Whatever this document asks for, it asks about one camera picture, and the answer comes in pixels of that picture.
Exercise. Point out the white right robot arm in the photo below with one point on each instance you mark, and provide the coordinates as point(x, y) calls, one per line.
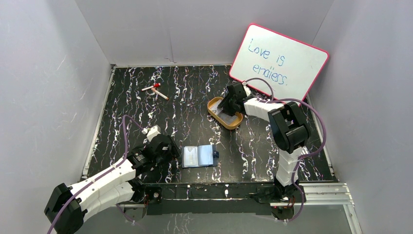
point(288, 125)

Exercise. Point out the silver credit card stack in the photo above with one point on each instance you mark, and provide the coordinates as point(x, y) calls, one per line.
point(227, 119)

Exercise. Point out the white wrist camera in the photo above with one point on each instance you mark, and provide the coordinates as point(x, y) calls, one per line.
point(246, 89)
point(151, 132)

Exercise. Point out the pink framed whiteboard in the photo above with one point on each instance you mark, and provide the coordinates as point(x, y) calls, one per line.
point(277, 65)

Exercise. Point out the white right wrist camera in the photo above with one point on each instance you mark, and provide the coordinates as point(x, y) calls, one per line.
point(246, 89)

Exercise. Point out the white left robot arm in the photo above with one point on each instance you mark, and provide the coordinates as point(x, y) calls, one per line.
point(69, 206)

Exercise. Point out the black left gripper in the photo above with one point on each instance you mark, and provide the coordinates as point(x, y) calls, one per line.
point(172, 149)

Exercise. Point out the red capped marker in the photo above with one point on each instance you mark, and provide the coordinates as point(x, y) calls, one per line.
point(150, 87)

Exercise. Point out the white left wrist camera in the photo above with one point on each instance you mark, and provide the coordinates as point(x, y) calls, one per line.
point(151, 132)

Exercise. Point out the yellow oval tray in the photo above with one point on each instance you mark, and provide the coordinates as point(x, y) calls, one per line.
point(233, 125)

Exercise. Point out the orange capped marker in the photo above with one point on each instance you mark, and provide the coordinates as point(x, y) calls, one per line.
point(160, 94)

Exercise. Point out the blue leather card holder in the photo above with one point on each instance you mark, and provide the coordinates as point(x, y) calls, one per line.
point(207, 156)

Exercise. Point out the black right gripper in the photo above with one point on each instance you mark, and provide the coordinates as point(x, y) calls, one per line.
point(224, 104)

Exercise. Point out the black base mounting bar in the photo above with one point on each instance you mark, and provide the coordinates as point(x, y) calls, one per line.
point(262, 198)

